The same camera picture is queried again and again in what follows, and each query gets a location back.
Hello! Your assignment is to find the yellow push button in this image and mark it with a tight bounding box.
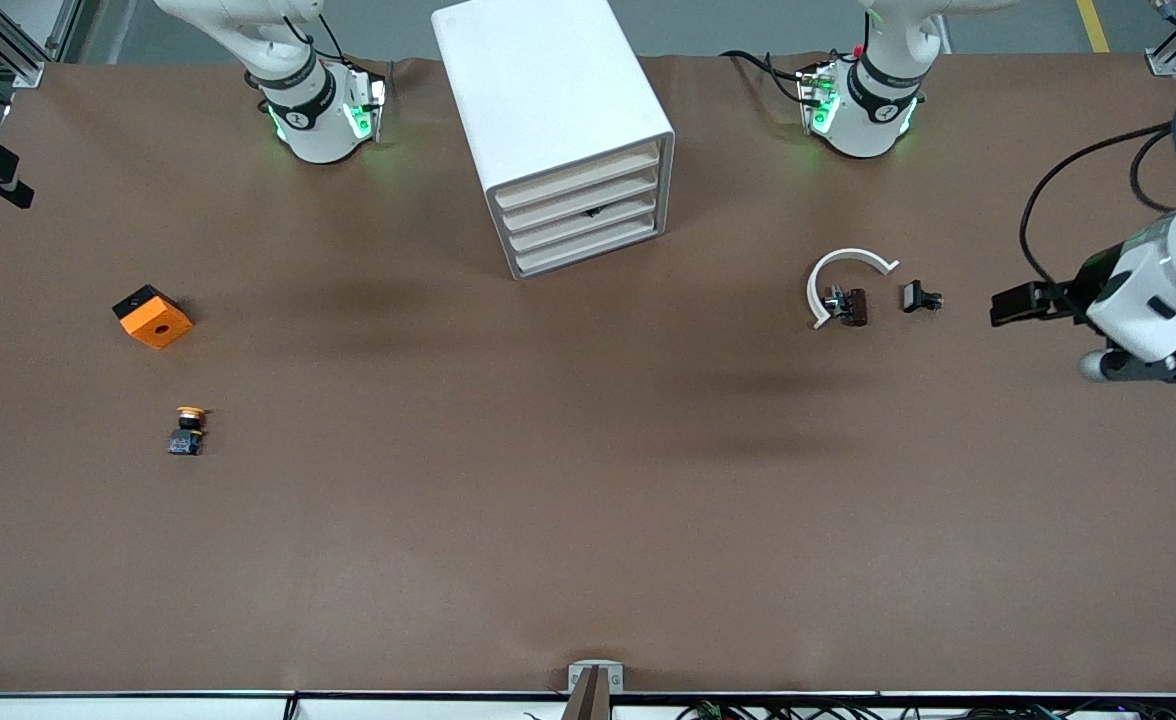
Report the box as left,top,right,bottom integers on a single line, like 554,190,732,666
167,405,209,457

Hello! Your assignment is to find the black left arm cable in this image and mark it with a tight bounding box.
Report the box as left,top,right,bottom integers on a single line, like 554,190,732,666
1020,122,1176,293

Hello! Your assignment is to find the white curved plastic ring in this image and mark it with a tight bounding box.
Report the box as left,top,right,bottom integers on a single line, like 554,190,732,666
806,248,900,331

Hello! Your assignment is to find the white drawer cabinet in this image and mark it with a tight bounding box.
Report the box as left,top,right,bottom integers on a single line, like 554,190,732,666
431,0,676,282

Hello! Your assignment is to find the cream plastic cabinet drawer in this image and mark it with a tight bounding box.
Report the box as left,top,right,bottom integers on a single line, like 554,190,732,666
505,188,665,255
499,163,663,233
513,213,668,281
494,140,662,211

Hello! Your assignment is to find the orange box with hole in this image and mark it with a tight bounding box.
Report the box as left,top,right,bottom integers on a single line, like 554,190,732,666
112,284,194,351

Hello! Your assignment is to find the black base cable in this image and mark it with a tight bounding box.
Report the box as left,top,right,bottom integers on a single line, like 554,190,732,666
721,48,811,106

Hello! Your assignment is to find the small brown black component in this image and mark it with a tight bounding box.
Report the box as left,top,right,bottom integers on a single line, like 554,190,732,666
823,286,869,328

